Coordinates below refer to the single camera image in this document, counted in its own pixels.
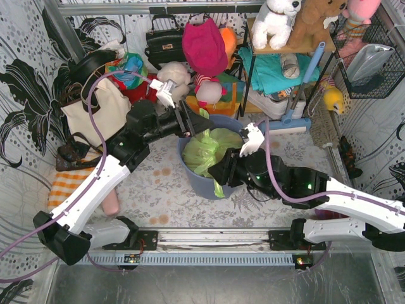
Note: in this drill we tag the black orange patterned cloth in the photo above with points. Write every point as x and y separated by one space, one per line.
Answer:
349 158

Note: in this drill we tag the black wire basket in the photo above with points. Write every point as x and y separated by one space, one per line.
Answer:
381 84

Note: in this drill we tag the orange plush toy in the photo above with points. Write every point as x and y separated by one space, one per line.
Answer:
230 41

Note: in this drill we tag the pink plush pig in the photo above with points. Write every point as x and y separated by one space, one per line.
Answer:
208 90

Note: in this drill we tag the colourful sock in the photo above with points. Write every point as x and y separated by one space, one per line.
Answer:
327 215

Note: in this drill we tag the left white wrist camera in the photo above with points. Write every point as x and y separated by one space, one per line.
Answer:
164 91

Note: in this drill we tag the black curved hat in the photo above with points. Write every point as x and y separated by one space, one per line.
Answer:
80 71

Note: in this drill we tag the pink glasses case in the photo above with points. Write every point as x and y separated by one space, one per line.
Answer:
110 204

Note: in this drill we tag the rainbow striped bag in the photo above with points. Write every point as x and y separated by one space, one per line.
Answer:
228 104

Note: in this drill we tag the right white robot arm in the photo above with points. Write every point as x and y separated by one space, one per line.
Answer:
363 216

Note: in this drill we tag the green plastic trash bag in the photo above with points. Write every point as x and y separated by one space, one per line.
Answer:
207 149

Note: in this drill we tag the white plush dog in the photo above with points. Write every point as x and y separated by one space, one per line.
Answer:
274 22

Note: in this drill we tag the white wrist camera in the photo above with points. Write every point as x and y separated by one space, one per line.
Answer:
164 91
253 139

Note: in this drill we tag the orange checked towel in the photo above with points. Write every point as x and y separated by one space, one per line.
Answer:
64 185

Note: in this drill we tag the brown leather bag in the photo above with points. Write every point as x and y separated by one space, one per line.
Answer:
71 156

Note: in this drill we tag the yellow plush duck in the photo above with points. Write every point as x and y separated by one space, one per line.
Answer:
332 96

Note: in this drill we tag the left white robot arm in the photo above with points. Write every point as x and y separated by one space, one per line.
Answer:
65 230

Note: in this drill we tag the pink plush toy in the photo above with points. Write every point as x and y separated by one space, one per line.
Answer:
358 18

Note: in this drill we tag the cream canvas tote bag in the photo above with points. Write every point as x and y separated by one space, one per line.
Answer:
110 118

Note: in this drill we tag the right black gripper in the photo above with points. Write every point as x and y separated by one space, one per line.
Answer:
228 168

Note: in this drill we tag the white plush lamb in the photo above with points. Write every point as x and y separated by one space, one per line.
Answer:
177 72

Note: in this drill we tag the red folded cloth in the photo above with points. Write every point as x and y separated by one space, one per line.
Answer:
137 89

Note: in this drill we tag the black leather handbag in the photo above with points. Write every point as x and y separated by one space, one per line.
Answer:
164 46

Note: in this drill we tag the metal base rail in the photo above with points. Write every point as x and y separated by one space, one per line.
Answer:
204 247

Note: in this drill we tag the grey dust mop head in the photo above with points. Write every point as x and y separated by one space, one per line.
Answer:
322 130

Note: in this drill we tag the silver foil pouch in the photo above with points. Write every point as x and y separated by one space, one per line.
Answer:
368 61

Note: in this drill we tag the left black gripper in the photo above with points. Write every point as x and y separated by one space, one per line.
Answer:
185 120

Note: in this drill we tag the teal folded cloth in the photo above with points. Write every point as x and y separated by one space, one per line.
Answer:
267 76

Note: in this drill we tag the blue handled mop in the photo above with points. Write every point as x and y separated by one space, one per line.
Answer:
288 125

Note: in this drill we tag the brown plush bear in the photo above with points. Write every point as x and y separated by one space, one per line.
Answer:
314 19

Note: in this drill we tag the blue plastic trash bin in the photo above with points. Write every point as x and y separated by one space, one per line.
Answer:
204 187

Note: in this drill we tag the colourful scarf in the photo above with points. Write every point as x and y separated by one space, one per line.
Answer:
131 62

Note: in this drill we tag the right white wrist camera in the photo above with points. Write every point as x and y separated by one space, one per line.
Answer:
253 139

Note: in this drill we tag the magenta hanging cloth bag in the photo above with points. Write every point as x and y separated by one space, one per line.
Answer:
204 48

